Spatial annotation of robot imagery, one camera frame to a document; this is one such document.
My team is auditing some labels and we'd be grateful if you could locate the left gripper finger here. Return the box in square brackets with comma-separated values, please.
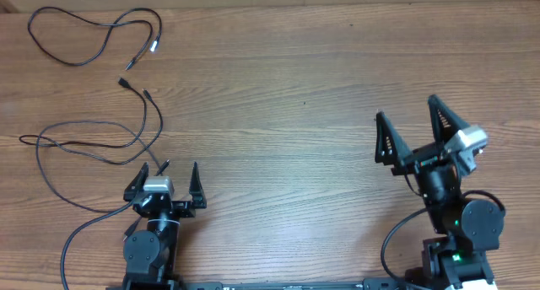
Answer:
[123, 163, 149, 201]
[189, 162, 207, 209]

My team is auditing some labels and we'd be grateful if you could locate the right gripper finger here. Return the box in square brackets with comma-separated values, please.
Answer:
[375, 111, 413, 165]
[428, 94, 470, 143]

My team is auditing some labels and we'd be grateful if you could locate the black USB cable long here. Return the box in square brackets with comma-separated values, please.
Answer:
[34, 120, 172, 243]

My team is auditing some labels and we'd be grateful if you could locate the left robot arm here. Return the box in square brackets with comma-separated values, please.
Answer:
[121, 164, 207, 290]

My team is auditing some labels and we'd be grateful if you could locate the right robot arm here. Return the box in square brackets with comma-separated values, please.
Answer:
[375, 94, 506, 289]

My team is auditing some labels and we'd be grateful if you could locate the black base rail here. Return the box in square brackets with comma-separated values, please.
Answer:
[106, 277, 406, 290]

